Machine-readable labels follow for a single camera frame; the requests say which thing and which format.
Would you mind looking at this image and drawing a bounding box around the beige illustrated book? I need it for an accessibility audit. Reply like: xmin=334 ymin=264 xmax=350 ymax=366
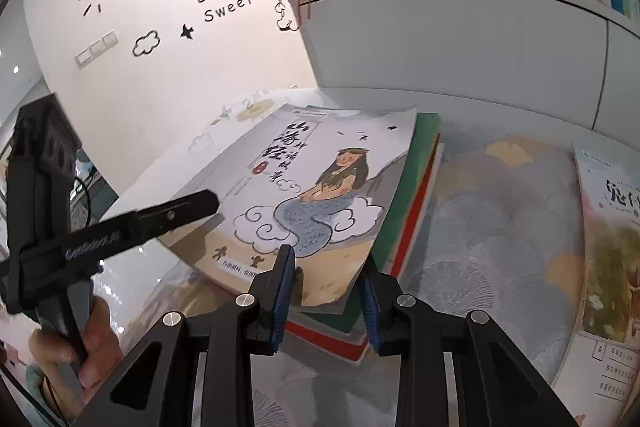
xmin=550 ymin=139 xmax=640 ymax=427

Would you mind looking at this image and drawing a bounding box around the wall switch panel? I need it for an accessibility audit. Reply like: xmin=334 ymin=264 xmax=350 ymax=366
xmin=75 ymin=29 xmax=120 ymax=65

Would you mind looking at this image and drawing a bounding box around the person's left forearm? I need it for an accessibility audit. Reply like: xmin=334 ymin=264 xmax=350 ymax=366
xmin=20 ymin=359 xmax=68 ymax=427

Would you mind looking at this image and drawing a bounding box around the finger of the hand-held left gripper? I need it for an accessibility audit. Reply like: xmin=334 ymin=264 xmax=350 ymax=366
xmin=99 ymin=189 xmax=221 ymax=259

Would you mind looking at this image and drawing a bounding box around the red cover book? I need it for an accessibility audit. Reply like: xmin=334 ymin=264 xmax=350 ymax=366
xmin=285 ymin=142 xmax=446 ymax=364

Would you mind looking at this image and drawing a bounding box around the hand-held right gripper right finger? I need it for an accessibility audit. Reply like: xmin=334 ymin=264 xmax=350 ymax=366
xmin=356 ymin=269 xmax=581 ymax=427

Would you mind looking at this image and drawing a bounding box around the mermaid cover book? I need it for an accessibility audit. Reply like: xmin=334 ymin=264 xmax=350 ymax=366
xmin=157 ymin=103 xmax=418 ymax=315

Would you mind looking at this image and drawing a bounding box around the black cable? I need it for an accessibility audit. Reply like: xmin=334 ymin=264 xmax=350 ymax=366
xmin=70 ymin=177 xmax=96 ymax=228

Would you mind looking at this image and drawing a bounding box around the green cover book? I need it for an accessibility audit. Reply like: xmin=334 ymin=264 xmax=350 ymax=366
xmin=345 ymin=111 xmax=443 ymax=338

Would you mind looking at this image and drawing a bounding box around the person's left hand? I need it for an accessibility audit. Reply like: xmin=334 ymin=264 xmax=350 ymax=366
xmin=27 ymin=299 xmax=126 ymax=427

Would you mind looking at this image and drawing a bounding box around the white bookshelf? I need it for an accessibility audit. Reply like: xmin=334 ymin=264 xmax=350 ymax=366
xmin=255 ymin=0 xmax=640 ymax=142

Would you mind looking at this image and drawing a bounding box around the grey fan-patterned rug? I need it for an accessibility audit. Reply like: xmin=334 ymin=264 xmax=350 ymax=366
xmin=150 ymin=122 xmax=601 ymax=427

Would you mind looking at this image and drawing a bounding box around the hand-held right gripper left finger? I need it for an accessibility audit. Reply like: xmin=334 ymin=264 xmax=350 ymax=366
xmin=85 ymin=244 xmax=303 ymax=427

